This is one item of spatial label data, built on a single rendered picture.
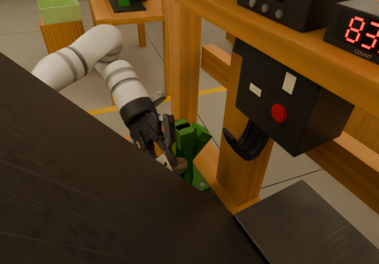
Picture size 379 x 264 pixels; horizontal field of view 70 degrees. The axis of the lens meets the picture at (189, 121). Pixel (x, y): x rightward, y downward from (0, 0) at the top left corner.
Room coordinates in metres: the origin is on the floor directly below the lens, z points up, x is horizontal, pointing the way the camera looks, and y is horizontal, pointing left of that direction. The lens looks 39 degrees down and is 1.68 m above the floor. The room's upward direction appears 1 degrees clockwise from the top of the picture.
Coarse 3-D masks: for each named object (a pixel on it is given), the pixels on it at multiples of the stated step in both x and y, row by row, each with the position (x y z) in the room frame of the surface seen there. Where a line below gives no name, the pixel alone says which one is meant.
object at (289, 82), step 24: (240, 72) 0.47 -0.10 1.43; (264, 72) 0.42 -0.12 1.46; (288, 72) 0.37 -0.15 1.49; (240, 96) 0.46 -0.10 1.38; (264, 96) 0.41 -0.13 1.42; (288, 96) 0.36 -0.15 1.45; (312, 96) 0.33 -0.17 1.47; (336, 96) 0.35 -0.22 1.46; (264, 120) 0.39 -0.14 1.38; (288, 120) 0.35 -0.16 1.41; (312, 120) 0.33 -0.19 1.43; (336, 120) 0.36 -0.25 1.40; (288, 144) 0.34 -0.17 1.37; (312, 144) 0.34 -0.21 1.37
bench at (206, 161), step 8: (128, 136) 0.89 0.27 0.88; (208, 144) 0.85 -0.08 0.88; (160, 152) 0.80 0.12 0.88; (200, 152) 0.80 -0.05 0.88; (208, 152) 0.80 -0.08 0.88; (216, 152) 0.80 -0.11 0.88; (200, 160) 0.76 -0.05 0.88; (208, 160) 0.76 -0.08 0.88; (216, 160) 0.76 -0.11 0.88; (200, 168) 0.72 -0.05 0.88; (208, 168) 0.72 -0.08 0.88; (216, 168) 0.72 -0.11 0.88; (208, 176) 0.68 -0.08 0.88; (216, 176) 0.68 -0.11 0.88; (216, 184) 0.64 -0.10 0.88; (216, 192) 0.60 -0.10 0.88; (224, 192) 0.60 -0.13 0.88; (224, 200) 0.57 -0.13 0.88; (232, 200) 0.57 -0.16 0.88; (256, 200) 0.57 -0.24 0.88; (232, 208) 0.54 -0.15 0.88; (240, 208) 0.54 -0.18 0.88
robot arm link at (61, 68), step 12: (48, 60) 0.48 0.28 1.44; (60, 60) 0.49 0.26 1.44; (72, 60) 0.50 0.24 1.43; (36, 72) 0.45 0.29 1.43; (48, 72) 0.46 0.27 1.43; (60, 72) 0.47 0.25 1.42; (72, 72) 0.49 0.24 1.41; (84, 72) 0.51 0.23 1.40; (48, 84) 0.44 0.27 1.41; (60, 84) 0.46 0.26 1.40
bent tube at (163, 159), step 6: (162, 156) 0.37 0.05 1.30; (162, 162) 0.36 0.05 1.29; (168, 162) 0.36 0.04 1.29; (180, 162) 0.40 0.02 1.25; (186, 162) 0.42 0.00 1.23; (168, 168) 0.35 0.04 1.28; (174, 168) 0.38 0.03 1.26; (180, 168) 0.40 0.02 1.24; (186, 168) 0.42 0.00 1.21; (180, 174) 0.44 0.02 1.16
